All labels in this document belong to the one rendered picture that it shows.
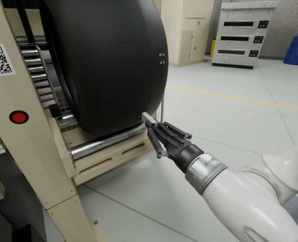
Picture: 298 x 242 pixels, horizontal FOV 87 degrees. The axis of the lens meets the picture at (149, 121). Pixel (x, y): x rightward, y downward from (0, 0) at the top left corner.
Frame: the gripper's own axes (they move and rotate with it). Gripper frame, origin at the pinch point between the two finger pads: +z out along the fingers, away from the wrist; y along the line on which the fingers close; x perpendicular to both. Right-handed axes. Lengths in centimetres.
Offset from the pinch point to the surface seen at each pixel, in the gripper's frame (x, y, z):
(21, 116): -1.5, 33.0, 19.6
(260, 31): 24, -551, 206
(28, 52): -8, 25, 62
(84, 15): -28.0, 13.2, 8.8
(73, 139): 26.5, 20.4, 33.9
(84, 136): 26.4, 15.1, 32.5
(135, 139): 17.5, -1.0, 9.8
